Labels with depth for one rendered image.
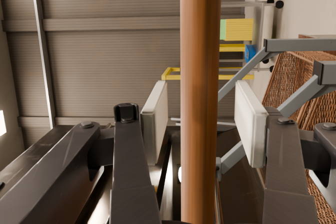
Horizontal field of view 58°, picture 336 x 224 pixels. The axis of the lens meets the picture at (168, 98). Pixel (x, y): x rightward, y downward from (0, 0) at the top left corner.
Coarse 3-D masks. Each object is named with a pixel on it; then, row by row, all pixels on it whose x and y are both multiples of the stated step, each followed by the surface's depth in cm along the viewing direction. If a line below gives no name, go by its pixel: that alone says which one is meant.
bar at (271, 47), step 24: (264, 48) 106; (288, 48) 104; (312, 48) 103; (240, 72) 109; (312, 72) 62; (312, 96) 62; (240, 144) 65; (216, 168) 66; (216, 192) 57; (216, 216) 50
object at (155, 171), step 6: (162, 144) 164; (162, 150) 160; (162, 156) 157; (162, 162) 154; (150, 168) 128; (156, 168) 139; (150, 174) 126; (156, 174) 137; (156, 180) 134; (156, 186) 132; (156, 192) 130
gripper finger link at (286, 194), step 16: (272, 128) 13; (288, 128) 13; (272, 144) 12; (288, 144) 12; (272, 160) 11; (288, 160) 11; (272, 176) 10; (288, 176) 10; (304, 176) 10; (272, 192) 8; (288, 192) 8; (304, 192) 9; (272, 208) 7; (288, 208) 7; (304, 208) 7
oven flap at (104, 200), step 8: (112, 168) 146; (104, 176) 141; (112, 176) 137; (104, 184) 133; (96, 192) 128; (104, 192) 125; (88, 200) 124; (96, 200) 121; (104, 200) 119; (88, 208) 118; (96, 208) 115; (104, 208) 113; (80, 216) 114; (88, 216) 112; (96, 216) 110; (104, 216) 108
